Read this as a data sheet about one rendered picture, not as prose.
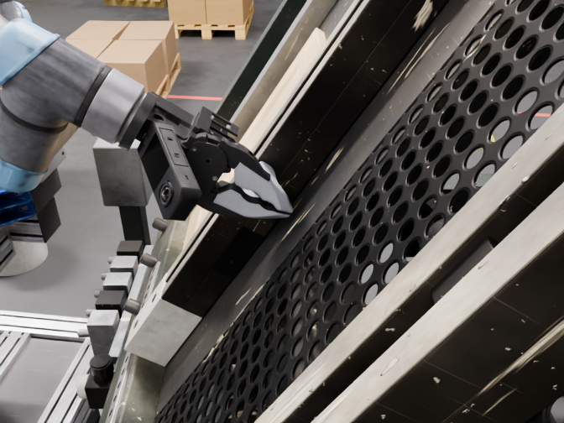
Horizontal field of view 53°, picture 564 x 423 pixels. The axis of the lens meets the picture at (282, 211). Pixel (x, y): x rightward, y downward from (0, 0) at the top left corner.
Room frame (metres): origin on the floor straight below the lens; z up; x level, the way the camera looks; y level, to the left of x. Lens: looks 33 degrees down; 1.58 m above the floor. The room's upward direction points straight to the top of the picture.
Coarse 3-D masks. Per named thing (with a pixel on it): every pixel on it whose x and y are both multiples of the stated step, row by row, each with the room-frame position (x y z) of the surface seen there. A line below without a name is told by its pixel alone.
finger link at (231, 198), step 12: (228, 192) 0.57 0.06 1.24; (240, 192) 0.57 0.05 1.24; (252, 192) 0.61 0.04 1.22; (228, 204) 0.57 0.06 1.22; (240, 204) 0.57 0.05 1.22; (252, 204) 0.57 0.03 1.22; (264, 204) 0.58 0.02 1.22; (252, 216) 0.57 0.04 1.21; (264, 216) 0.57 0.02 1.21; (276, 216) 0.57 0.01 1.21; (288, 216) 0.57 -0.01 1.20
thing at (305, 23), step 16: (320, 0) 1.13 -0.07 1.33; (336, 0) 1.13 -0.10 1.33; (304, 16) 1.13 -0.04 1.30; (320, 16) 1.13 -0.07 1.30; (288, 32) 1.16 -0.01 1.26; (304, 32) 1.13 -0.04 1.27; (288, 48) 1.13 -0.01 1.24; (272, 64) 1.13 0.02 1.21; (288, 64) 1.13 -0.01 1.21; (256, 80) 1.17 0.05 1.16; (272, 80) 1.13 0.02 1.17; (256, 96) 1.13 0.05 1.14; (240, 112) 1.13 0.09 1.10; (256, 112) 1.13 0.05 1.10; (240, 128) 1.13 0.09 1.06
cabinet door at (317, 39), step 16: (320, 32) 1.04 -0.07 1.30; (304, 48) 1.04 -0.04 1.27; (320, 48) 0.93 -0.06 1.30; (304, 64) 0.96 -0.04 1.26; (288, 80) 1.00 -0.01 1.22; (272, 96) 1.04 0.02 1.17; (288, 96) 0.94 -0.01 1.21; (272, 112) 0.97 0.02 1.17; (256, 128) 1.00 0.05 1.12; (224, 176) 1.00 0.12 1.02; (192, 224) 0.98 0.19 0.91
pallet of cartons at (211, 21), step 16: (176, 0) 5.56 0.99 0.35; (192, 0) 5.56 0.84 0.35; (208, 0) 5.56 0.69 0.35; (224, 0) 5.55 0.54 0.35; (240, 0) 5.53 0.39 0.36; (176, 16) 5.56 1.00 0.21; (192, 16) 5.56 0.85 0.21; (208, 16) 5.56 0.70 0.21; (224, 16) 5.55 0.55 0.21; (240, 16) 5.53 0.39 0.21; (176, 32) 5.54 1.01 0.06; (208, 32) 5.52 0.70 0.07; (240, 32) 5.51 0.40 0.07
